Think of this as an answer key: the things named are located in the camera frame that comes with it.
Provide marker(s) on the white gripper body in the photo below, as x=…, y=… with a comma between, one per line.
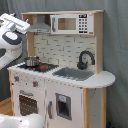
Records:
x=14, y=23

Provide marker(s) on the white toy microwave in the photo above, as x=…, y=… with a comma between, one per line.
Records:
x=72, y=24

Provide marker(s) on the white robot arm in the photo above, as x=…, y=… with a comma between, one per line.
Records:
x=12, y=43

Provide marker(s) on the wooden toy kitchen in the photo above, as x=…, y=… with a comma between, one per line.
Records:
x=88, y=97

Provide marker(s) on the silver range hood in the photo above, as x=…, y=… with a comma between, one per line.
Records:
x=41, y=24

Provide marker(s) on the small silver pot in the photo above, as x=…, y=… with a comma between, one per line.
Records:
x=32, y=61

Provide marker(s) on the black toy stovetop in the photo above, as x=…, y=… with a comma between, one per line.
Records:
x=41, y=67

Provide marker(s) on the left red stove knob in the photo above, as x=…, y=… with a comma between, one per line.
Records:
x=16, y=78

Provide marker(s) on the red stove knob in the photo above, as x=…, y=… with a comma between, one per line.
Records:
x=35, y=84
x=16, y=78

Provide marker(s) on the right red stove knob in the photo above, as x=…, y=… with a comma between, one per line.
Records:
x=35, y=84

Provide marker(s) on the grey toy sink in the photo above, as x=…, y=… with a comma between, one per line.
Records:
x=73, y=74

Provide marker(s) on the black toy faucet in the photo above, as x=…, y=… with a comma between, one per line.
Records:
x=83, y=63

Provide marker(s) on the grey ice dispenser panel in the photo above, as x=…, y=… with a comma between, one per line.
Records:
x=63, y=106

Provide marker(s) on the grey cupboard door handle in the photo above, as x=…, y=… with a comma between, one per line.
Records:
x=49, y=109

